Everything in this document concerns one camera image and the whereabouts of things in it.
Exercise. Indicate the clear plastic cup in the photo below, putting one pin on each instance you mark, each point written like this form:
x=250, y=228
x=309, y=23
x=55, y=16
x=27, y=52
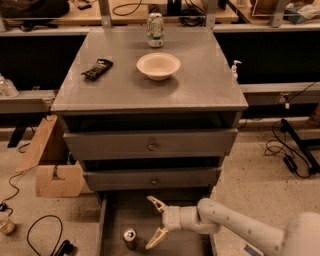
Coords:
x=7, y=226

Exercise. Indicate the grey drawer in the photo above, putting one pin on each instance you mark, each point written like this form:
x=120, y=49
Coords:
x=152, y=178
x=131, y=209
x=150, y=144

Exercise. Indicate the white pump bottle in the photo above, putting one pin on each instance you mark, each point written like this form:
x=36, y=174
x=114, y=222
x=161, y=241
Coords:
x=234, y=68

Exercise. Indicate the clear plastic container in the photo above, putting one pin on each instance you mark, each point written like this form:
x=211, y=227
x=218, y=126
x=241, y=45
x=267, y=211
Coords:
x=7, y=88

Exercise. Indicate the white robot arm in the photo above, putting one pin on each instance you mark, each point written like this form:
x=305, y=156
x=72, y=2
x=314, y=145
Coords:
x=301, y=237

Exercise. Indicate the orange bottle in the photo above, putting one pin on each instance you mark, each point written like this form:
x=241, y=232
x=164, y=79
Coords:
x=314, y=119

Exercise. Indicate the grey middle drawer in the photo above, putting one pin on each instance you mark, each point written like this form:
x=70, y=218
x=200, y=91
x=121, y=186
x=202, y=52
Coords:
x=152, y=178

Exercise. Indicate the grey bottom drawer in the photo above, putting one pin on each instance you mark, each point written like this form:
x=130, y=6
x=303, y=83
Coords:
x=131, y=209

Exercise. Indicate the green white soda can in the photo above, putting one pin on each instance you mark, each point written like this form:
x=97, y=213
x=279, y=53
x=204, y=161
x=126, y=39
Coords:
x=155, y=30

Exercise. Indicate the black table leg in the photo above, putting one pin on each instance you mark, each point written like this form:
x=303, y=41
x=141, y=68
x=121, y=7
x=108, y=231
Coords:
x=302, y=145

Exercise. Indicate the black snack bag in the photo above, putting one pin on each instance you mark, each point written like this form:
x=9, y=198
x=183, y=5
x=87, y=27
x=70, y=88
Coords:
x=98, y=69

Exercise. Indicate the orange soda can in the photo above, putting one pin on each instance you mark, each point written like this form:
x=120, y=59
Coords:
x=129, y=238

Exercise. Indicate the white paper bowl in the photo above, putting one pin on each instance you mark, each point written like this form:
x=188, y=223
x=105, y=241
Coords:
x=158, y=66

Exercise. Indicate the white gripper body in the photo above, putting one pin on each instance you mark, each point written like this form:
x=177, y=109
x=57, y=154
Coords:
x=174, y=218

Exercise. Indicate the wooden block stand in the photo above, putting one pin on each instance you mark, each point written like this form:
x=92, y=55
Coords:
x=59, y=181

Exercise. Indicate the grey drawer cabinet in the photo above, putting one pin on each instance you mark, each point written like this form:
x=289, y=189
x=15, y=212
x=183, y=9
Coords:
x=201, y=95

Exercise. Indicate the wooden plank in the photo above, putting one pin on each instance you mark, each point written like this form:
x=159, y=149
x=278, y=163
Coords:
x=38, y=144

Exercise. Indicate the grey top drawer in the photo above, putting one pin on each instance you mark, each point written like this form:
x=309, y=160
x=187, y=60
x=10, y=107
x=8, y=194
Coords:
x=150, y=144

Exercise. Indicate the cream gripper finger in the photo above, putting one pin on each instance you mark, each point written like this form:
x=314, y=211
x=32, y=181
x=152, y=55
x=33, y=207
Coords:
x=159, y=235
x=159, y=205

